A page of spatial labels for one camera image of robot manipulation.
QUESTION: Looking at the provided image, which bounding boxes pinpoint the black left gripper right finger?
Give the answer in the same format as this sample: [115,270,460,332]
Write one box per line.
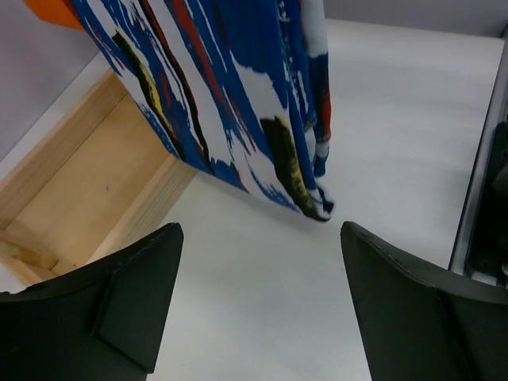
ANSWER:
[341,221,507,380]

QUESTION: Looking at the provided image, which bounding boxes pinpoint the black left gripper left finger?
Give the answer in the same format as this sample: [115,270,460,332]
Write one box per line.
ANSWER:
[1,223,183,380]

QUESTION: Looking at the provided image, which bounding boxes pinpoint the blue patterned trousers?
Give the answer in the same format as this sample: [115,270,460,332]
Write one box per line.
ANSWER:
[67,1,334,221]

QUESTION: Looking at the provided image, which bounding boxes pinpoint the orange trousers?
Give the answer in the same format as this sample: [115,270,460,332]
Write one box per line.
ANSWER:
[24,0,84,31]

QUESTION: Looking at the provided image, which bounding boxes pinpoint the wooden clothes rack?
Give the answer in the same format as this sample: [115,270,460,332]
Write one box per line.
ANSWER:
[1,71,195,285]

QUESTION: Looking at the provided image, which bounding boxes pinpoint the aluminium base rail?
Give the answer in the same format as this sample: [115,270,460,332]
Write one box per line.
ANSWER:
[448,34,507,288]

